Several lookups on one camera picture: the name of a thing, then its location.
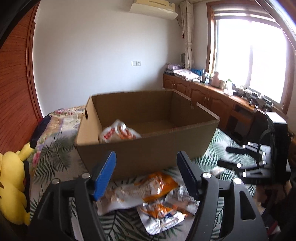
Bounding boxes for clear red snack packet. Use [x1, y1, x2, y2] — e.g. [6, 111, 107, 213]
[99, 120, 141, 143]

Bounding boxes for wooden sideboard cabinet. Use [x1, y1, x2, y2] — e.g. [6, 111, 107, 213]
[163, 73, 267, 144]

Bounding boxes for yellow plush toy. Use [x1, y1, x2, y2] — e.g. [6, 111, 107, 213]
[0, 143, 34, 225]

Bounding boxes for pink bottle on cabinet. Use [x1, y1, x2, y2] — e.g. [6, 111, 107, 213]
[211, 71, 220, 88]

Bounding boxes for floral quilt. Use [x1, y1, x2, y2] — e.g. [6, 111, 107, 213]
[36, 105, 85, 140]

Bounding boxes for brown cardboard box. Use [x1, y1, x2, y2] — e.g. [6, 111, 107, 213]
[75, 90, 220, 180]

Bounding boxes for wooden wardrobe doors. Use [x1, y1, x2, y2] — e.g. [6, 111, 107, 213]
[1, 3, 42, 154]

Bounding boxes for patterned window curtain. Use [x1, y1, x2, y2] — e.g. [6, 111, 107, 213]
[180, 1, 194, 69]

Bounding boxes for white wall switch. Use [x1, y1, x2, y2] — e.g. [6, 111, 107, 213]
[132, 61, 141, 66]

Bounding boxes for white wall air conditioner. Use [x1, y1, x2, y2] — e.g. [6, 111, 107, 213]
[129, 0, 178, 20]

